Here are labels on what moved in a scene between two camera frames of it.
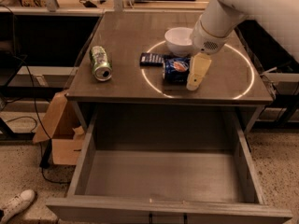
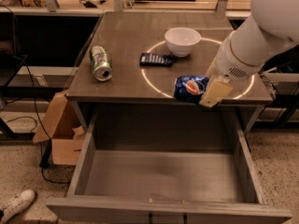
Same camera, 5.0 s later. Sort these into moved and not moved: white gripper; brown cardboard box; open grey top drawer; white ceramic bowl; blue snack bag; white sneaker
Moved: white gripper; blue snack bag
Not moved: brown cardboard box; white ceramic bowl; open grey top drawer; white sneaker
